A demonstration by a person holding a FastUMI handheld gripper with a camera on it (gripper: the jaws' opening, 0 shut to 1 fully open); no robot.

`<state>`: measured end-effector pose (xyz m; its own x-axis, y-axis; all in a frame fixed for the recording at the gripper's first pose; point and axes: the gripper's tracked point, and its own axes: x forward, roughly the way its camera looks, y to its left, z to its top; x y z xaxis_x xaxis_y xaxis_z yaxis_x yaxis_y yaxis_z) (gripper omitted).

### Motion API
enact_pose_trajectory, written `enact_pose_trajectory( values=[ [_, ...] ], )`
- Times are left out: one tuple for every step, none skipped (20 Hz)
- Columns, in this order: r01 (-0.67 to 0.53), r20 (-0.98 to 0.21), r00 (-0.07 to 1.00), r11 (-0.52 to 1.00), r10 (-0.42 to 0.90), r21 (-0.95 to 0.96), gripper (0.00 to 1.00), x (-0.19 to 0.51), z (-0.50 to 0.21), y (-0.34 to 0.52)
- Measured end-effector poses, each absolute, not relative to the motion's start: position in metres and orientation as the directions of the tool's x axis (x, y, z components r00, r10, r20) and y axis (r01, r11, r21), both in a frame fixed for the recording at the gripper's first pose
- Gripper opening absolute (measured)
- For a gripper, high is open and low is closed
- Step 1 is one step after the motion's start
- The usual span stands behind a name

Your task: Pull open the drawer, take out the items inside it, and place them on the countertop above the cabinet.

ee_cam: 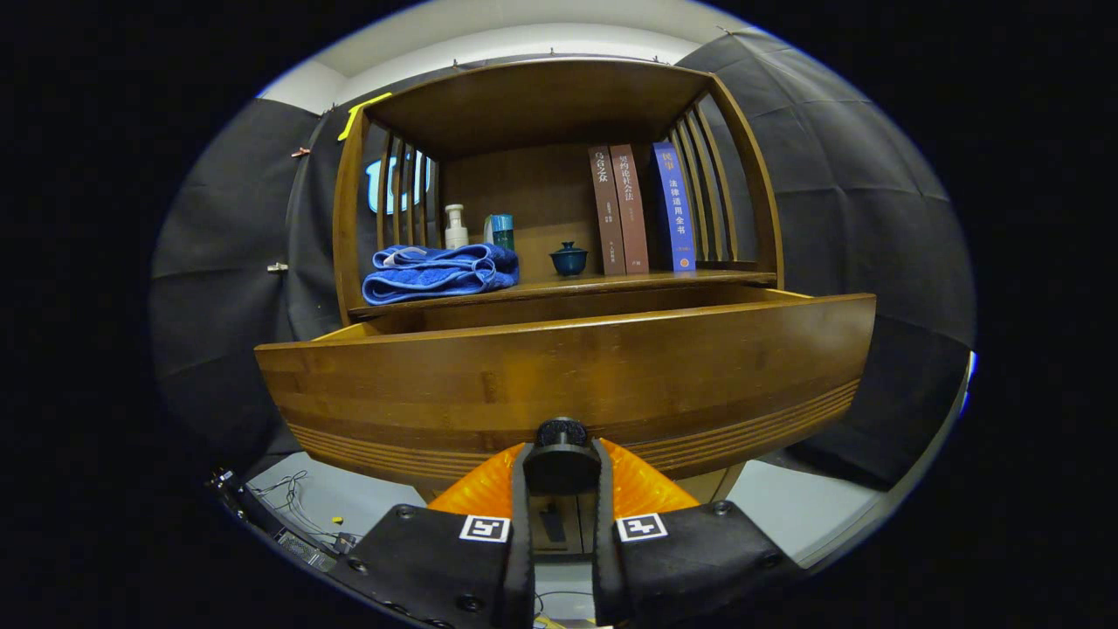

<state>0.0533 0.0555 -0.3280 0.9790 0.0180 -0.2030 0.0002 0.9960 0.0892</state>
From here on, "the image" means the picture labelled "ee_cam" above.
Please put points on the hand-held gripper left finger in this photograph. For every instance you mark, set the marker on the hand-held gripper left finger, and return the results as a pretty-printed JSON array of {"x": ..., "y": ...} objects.
[{"x": 437, "y": 559}]

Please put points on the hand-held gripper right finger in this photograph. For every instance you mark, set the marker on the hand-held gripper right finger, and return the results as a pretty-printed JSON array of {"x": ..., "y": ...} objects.
[{"x": 690, "y": 559}]

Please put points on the black drawer knob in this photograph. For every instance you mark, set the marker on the black drawer knob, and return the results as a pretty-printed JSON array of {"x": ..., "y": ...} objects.
[{"x": 562, "y": 454}]

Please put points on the wooden cabinet door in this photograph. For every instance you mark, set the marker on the wooden cabinet door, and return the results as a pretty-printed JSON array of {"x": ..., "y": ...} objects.
[{"x": 568, "y": 546}]

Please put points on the wooden countertop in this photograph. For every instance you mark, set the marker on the wooden countertop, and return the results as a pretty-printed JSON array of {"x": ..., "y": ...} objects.
[{"x": 611, "y": 281}]

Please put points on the wooden cabinet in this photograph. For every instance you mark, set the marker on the wooden cabinet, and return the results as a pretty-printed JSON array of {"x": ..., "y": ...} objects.
[{"x": 524, "y": 105}]

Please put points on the folded blue towel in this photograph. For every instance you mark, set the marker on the folded blue towel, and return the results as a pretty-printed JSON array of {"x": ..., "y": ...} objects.
[{"x": 437, "y": 271}]

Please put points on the dark blue lidded teacup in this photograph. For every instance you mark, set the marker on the dark blue lidded teacup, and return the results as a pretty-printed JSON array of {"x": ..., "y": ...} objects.
[{"x": 569, "y": 260}]

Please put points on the white pump bottle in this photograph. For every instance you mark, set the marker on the white pump bottle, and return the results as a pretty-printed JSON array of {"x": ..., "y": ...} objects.
[{"x": 456, "y": 234}]

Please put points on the blue capped clear bottle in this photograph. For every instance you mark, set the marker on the blue capped clear bottle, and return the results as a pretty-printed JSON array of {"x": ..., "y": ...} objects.
[{"x": 504, "y": 231}]

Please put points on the blue book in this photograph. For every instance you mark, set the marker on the blue book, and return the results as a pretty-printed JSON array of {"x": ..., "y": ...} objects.
[{"x": 677, "y": 210}]

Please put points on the reddish brown book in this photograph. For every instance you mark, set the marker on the reddish brown book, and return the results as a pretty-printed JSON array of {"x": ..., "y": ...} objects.
[{"x": 631, "y": 210}]

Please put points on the dark brown book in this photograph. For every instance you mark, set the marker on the dark brown book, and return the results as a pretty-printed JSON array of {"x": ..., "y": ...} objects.
[{"x": 607, "y": 210}]

